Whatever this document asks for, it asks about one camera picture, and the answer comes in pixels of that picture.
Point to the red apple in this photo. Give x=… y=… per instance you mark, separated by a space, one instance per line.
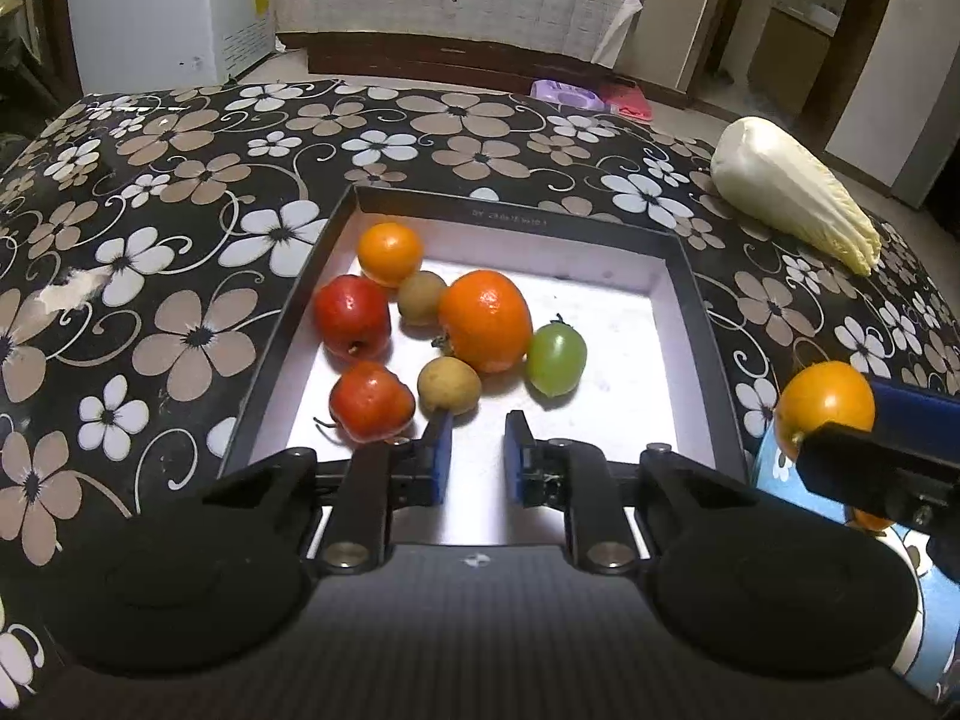
x=370 y=403
x=352 y=317

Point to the dark wooden tv cabinet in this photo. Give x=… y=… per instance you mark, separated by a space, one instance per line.
x=457 y=62

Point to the blue cartoon plate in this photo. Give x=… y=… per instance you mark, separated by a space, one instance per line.
x=928 y=657

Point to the white chest freezer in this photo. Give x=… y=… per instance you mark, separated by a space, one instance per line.
x=130 y=46

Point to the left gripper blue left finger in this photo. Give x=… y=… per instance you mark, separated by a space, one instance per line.
x=414 y=472

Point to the green tomato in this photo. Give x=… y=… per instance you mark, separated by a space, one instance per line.
x=556 y=359

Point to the brown longan back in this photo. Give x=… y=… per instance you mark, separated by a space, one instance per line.
x=418 y=298

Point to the small orange at box back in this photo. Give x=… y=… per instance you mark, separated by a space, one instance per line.
x=388 y=253

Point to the brown longan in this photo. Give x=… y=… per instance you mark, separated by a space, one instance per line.
x=448 y=384
x=418 y=298

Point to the red apple lower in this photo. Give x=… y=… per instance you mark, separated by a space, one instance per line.
x=370 y=403

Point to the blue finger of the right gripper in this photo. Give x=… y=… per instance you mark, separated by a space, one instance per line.
x=904 y=410

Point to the brown longan front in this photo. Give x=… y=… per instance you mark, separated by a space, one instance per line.
x=448 y=384

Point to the large orange centre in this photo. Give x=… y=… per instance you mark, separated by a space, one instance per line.
x=485 y=321

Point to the white lace cabinet cover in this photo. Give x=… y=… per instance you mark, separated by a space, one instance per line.
x=590 y=30

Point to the napa cabbage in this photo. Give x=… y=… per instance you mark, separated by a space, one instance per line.
x=766 y=173

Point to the pink slipper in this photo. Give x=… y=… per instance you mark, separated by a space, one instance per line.
x=627 y=101

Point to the black box with white interior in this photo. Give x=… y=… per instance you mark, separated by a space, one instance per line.
x=594 y=331

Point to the yellow orange citrus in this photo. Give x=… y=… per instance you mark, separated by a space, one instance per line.
x=824 y=392

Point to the red apple upper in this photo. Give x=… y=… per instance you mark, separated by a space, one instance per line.
x=352 y=317

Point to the floral black tablecloth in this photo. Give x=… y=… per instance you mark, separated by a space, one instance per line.
x=149 y=241

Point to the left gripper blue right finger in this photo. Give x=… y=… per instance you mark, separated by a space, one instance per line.
x=538 y=472

